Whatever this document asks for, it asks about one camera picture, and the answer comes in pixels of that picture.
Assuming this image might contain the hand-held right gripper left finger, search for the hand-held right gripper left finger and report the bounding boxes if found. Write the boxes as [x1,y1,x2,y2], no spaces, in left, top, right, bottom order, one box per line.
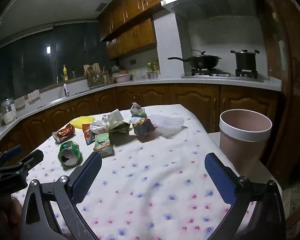
[20,152,103,240]

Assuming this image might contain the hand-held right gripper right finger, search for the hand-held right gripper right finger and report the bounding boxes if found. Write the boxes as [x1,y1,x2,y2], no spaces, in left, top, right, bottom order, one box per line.
[204,152,287,240]

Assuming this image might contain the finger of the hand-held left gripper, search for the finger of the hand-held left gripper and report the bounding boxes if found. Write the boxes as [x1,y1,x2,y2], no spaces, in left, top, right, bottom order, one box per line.
[0,149,44,174]
[0,144,23,167]

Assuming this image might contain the crushed green can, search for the crushed green can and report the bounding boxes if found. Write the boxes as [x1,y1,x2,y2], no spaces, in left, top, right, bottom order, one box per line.
[57,140,82,168]

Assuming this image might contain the pink paper cup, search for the pink paper cup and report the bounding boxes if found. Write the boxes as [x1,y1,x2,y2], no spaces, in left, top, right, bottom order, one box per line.
[219,109,272,178]

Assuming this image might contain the red snack packet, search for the red snack packet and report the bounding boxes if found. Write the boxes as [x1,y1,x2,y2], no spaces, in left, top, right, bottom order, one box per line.
[82,123,97,145]

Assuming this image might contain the white paper wrapper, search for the white paper wrapper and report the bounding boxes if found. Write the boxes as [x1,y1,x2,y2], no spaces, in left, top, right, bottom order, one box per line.
[89,109,132,135]

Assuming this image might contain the clear bubble wrap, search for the clear bubble wrap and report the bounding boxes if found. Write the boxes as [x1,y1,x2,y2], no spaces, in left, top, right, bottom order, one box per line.
[146,114,188,139]

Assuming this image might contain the dark snack bag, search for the dark snack bag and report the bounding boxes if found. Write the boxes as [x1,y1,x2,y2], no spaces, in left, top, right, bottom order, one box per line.
[132,117,157,137]

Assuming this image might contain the person's left hand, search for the person's left hand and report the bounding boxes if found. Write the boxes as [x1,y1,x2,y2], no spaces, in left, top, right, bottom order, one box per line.
[0,196,23,240]

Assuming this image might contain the green drink carton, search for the green drink carton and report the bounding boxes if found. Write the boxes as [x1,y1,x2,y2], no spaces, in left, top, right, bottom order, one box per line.
[93,132,115,157]

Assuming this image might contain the crushed red can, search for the crushed red can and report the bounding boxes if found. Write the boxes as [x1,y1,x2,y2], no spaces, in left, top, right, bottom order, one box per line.
[52,123,76,144]

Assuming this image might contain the yellow sponge cloth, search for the yellow sponge cloth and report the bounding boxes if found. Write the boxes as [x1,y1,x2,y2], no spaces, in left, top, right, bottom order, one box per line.
[70,116,97,130]

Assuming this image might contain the floral white tablecloth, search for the floral white tablecloth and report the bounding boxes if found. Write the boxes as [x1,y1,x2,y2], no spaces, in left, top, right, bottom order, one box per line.
[11,104,283,240]

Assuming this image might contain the crumpled colourful wrapper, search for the crumpled colourful wrapper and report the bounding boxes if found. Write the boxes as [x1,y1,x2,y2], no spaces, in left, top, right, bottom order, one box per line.
[130,102,148,118]

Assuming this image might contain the wooden base cabinets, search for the wooden base cabinets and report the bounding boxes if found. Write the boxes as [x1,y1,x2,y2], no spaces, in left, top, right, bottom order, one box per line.
[0,84,280,155]

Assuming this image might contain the dish rack with utensils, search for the dish rack with utensils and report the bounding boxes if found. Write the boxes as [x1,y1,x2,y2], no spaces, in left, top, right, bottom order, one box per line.
[84,64,107,88]

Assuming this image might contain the pink basin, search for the pink basin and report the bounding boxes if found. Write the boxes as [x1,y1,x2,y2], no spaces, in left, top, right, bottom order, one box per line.
[114,73,132,83]

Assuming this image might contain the gas stove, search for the gas stove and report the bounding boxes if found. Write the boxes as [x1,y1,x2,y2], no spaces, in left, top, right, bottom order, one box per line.
[181,68,264,82]

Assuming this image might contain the dark kitchen window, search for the dark kitchen window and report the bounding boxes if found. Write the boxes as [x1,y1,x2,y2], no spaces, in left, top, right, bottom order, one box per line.
[0,21,108,108]

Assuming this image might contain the white kitchen countertop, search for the white kitchen countertop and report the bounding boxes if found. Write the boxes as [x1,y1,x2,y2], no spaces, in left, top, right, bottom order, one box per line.
[0,76,282,153]

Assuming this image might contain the wooden door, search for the wooden door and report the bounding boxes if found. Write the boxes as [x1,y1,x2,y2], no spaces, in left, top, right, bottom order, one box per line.
[260,0,300,230]

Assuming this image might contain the black wok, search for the black wok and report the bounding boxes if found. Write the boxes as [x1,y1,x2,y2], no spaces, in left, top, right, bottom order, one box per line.
[167,50,222,70]

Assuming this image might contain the black cooking pot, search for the black cooking pot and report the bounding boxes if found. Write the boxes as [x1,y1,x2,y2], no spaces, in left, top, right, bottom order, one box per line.
[230,49,260,71]

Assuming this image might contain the steel range hood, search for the steel range hood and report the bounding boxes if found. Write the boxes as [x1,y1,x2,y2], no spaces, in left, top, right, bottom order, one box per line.
[161,0,256,22]

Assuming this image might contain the wooden wall cabinets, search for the wooden wall cabinets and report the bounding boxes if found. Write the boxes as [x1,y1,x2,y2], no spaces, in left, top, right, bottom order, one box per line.
[97,0,240,60]

